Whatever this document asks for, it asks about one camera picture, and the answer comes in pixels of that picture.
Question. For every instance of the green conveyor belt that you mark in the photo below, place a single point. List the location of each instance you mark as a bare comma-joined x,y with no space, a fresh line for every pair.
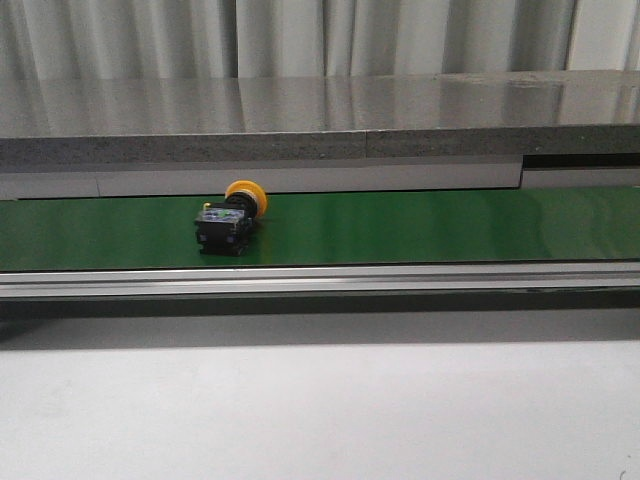
464,226

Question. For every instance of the grey stone-edged back table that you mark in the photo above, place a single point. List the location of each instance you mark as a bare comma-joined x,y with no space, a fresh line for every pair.
112,124

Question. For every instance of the rear grey conveyor guard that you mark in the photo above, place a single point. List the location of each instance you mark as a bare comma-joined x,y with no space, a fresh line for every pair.
403,174

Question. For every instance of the white pleated curtain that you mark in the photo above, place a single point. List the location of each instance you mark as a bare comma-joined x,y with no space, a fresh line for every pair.
214,39

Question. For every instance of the yellow mushroom push button switch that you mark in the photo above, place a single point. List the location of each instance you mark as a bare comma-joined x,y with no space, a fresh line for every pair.
224,228

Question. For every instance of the front aluminium conveyor rail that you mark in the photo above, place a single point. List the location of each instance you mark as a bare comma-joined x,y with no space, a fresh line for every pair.
352,278

